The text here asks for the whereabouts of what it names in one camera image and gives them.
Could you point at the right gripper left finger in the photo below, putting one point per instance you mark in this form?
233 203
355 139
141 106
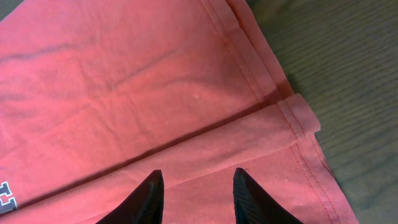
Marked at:
144 205

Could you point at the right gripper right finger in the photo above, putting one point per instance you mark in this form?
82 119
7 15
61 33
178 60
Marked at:
253 205

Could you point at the red printed t-shirt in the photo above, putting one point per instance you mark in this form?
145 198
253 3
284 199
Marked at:
95 95

